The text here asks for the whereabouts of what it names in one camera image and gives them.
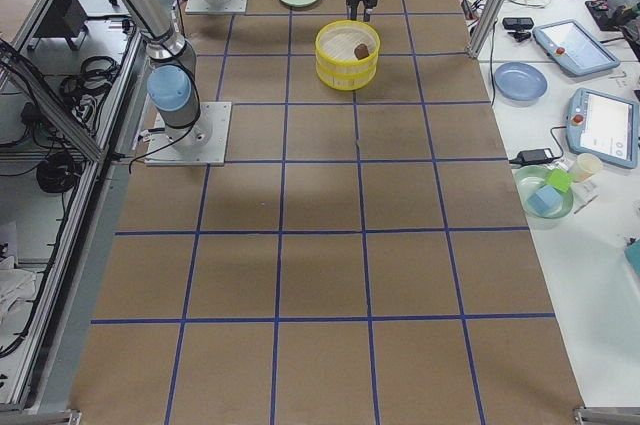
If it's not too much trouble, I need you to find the yellow steamer layer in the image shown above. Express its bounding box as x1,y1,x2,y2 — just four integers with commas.
316,63,377,91
315,20,381,73

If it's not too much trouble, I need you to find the brown bun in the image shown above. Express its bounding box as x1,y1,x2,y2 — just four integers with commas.
354,43,370,60

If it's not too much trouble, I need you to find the black webcam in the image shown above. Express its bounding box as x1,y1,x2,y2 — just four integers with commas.
502,17,534,43

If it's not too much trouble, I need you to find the blue plate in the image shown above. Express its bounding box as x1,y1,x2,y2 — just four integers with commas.
494,62,548,102

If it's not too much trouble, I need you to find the far teach pendant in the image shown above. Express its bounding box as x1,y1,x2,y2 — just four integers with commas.
532,19,620,76

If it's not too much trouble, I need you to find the teach pendant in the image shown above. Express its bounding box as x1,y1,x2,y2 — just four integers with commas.
532,19,620,76
566,88,639,169

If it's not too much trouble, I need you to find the black power adapter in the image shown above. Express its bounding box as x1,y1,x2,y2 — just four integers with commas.
513,148,555,166

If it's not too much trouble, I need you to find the green foam block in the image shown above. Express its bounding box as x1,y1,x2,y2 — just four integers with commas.
545,168,574,193

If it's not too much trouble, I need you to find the green plate with blocks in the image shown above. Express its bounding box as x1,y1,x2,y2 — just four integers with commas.
514,165,574,219

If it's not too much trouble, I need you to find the blue foam block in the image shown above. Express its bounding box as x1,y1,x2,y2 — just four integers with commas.
527,185,563,216

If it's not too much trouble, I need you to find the near teach pendant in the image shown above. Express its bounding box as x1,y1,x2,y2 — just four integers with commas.
566,88,639,169

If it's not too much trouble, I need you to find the paper cup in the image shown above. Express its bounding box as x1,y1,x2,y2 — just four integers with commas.
569,153,603,182

